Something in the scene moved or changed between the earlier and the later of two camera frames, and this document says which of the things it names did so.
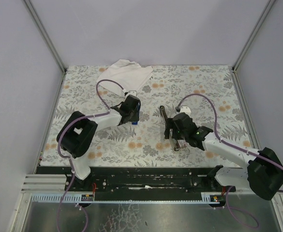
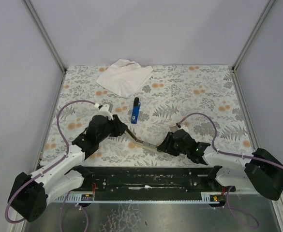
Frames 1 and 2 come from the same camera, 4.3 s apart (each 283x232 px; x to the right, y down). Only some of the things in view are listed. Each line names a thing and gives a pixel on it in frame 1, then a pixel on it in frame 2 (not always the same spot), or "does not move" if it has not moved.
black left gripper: (133, 112) → (119, 127)
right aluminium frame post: (236, 79) does not move
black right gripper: (170, 128) → (166, 142)
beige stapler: (173, 142) → (140, 143)
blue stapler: (139, 108) does not move
